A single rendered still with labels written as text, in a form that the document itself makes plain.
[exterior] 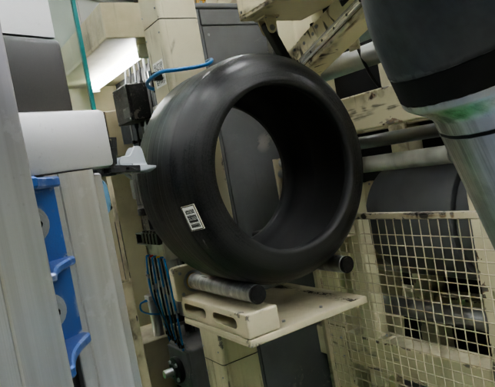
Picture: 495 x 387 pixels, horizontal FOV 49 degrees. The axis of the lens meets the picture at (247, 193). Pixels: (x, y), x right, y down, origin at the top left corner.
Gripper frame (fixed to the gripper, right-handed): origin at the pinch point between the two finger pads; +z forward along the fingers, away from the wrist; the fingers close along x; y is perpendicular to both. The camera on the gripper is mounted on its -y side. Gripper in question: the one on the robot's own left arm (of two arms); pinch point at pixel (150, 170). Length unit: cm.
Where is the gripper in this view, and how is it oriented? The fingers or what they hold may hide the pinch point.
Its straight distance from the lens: 125.5
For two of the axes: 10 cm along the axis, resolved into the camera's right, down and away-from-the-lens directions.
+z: 8.5, -0.6, 5.2
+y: -0.7, -10.0, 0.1
